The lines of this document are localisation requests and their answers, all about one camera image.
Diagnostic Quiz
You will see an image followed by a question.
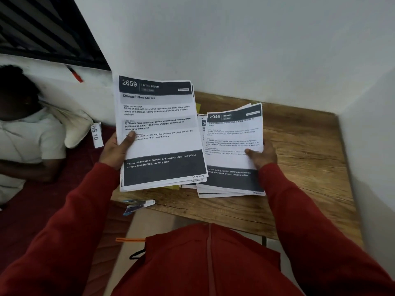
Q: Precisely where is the blue and silver stapler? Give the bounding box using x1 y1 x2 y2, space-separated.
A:
122 199 156 217

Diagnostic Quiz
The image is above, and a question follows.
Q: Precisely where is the person's red jacket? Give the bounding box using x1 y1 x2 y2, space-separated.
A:
111 224 304 296

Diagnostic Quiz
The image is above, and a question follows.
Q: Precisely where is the white pillow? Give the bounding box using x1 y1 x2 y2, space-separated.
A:
38 101 94 149

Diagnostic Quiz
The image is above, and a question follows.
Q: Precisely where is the yellow patterned plastic folder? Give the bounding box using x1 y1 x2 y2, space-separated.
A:
163 103 201 191

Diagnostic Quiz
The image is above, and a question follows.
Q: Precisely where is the person's left hand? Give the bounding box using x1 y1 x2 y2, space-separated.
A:
98 130 136 171

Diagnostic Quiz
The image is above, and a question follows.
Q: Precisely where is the dark louvred window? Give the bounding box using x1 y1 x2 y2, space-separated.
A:
0 0 112 71

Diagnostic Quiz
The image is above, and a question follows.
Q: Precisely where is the person's right forearm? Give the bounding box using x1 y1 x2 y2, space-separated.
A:
258 163 395 296

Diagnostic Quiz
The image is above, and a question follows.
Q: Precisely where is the white paper label tag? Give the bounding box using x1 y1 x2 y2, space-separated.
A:
91 122 105 149

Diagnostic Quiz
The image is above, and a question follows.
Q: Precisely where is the person's right hand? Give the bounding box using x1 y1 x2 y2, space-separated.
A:
244 139 278 171

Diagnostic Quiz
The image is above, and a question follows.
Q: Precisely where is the maroon bed mattress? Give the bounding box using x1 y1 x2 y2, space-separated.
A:
0 125 133 296

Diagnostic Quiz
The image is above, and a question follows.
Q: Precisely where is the red marker on sill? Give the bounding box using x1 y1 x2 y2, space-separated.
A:
65 64 84 83

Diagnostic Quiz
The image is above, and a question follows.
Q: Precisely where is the stack of printed sheets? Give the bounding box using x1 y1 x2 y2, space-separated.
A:
113 75 209 193

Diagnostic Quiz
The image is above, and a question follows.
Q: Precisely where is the person's left forearm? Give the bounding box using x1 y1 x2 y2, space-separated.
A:
0 162 121 296

